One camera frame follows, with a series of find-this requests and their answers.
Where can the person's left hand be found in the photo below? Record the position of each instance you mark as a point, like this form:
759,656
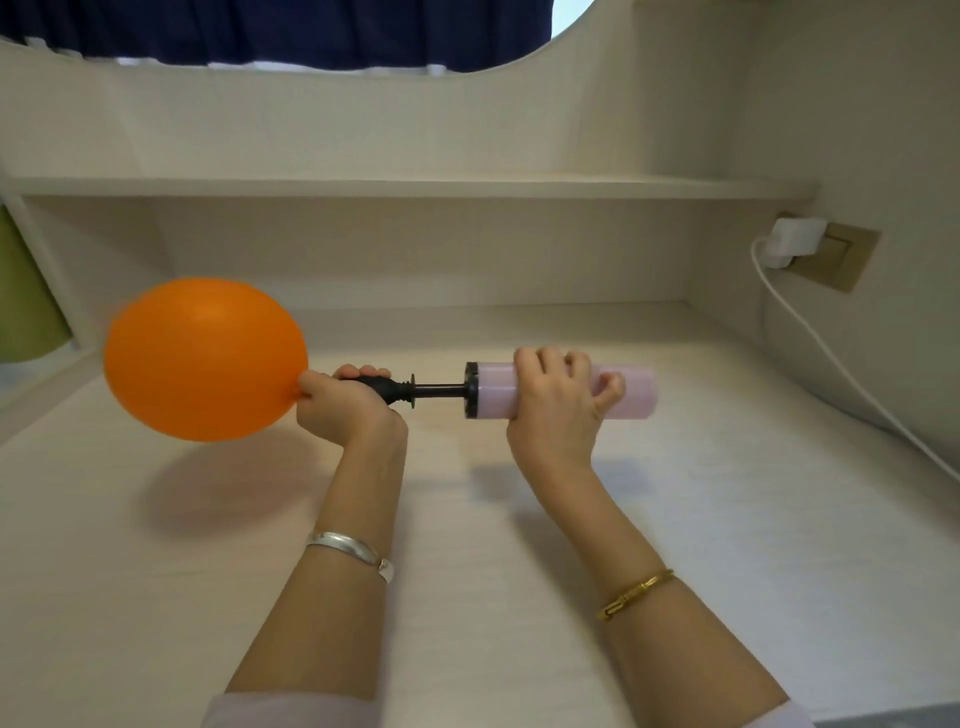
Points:
345,412

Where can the person's right hand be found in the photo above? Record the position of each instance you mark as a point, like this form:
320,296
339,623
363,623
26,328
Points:
555,420

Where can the pink black balloon pump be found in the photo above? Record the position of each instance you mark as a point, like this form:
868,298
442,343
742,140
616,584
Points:
491,390

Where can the orange balloon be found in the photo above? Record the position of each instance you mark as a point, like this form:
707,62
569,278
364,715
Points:
202,360

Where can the person's right forearm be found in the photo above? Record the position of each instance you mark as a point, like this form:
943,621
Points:
675,660

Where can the person's left forearm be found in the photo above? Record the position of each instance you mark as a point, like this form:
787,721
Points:
322,637

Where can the cream wooden shelf board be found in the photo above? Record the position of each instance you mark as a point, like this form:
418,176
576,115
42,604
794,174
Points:
412,187

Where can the white power adapter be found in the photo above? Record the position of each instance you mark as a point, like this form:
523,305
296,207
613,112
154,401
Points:
795,236

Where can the pale pink left sleeve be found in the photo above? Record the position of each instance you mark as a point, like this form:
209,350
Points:
285,714

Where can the pale pink sleeve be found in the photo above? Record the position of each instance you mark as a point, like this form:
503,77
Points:
285,714
787,718

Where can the green and white curtain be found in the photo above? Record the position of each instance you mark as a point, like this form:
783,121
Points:
26,300

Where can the pale pink right sleeve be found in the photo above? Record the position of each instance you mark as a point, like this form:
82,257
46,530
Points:
787,718

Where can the dark blue curtain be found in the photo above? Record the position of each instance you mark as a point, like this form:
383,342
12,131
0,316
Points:
300,30

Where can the bright window pane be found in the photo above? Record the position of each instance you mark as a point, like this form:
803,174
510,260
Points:
568,13

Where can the beige wall socket plate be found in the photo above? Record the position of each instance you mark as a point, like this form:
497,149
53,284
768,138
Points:
855,259

